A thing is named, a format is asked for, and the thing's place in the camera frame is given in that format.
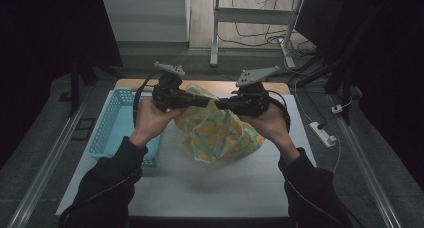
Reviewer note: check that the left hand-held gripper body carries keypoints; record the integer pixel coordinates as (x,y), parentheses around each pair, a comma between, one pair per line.
(168,94)

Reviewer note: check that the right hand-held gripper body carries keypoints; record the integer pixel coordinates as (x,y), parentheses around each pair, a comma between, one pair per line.
(250,101)

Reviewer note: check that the orange slice print bag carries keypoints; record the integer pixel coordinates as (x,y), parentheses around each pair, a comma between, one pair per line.
(216,134)

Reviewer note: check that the light blue plastic basket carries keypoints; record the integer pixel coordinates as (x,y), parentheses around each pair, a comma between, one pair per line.
(115,128)

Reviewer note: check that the person's right hand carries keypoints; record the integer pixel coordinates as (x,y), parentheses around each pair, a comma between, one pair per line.
(271,126)

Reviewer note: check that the person's left hand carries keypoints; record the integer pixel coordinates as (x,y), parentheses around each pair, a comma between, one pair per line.
(150,124)

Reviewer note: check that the white power strip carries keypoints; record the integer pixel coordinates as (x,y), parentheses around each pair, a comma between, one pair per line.
(321,133)

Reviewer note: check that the white cabinet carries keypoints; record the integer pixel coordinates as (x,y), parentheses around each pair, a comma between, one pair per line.
(143,16)

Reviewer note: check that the white table mat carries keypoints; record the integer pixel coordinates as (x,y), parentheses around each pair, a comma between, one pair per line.
(213,191)

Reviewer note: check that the small white adapter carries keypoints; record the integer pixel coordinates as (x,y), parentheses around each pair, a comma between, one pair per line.
(336,109)

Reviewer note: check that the black floor plate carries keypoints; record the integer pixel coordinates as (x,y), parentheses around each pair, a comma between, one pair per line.
(83,129)

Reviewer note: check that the black metal stand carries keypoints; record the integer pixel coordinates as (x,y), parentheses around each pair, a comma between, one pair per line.
(345,88)
(74,91)

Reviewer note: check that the black curtain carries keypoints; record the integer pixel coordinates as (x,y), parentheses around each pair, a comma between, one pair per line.
(390,54)
(40,38)

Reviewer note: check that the white desk frame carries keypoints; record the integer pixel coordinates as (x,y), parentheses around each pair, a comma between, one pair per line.
(253,15)

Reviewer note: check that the aluminium floor rail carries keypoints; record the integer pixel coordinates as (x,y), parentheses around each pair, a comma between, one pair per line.
(363,168)
(46,161)

